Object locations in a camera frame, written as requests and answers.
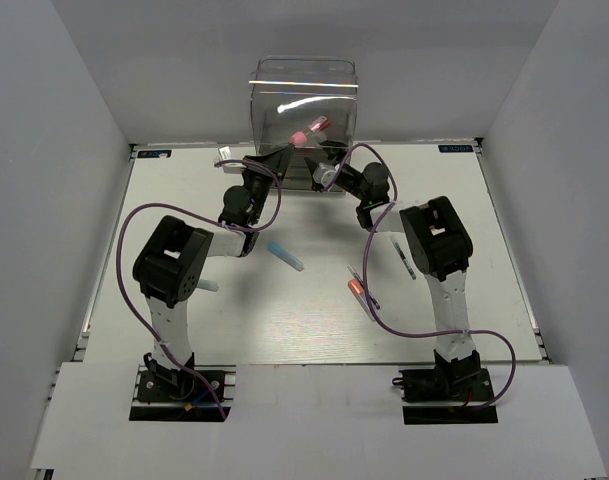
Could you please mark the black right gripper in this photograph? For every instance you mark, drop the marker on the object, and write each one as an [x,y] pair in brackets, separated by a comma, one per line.
[335,148]

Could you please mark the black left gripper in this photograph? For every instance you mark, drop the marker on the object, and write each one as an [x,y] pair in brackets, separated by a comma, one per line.
[277,161]

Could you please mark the pink-capped marker tube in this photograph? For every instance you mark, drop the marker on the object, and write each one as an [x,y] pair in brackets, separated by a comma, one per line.
[312,134]

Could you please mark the clear acrylic drawer organizer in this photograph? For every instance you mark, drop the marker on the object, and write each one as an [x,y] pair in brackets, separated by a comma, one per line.
[287,93]

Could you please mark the green gel pen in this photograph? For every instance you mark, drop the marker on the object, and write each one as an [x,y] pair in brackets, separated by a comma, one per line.
[403,258]

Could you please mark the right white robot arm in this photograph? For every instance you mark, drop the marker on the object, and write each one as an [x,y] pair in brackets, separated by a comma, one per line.
[438,242]

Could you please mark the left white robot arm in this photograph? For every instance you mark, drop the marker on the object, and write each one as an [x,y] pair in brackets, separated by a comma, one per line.
[170,264]

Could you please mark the blue highlighter pen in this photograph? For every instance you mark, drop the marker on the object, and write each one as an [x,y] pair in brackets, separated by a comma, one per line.
[285,256]

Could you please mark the orange highlighter pen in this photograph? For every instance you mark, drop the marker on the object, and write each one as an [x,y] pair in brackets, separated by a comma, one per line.
[358,292]

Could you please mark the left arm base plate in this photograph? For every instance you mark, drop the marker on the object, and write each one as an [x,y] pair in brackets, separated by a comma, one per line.
[155,400]

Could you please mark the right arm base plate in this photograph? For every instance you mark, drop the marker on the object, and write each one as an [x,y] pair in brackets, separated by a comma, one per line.
[428,399]

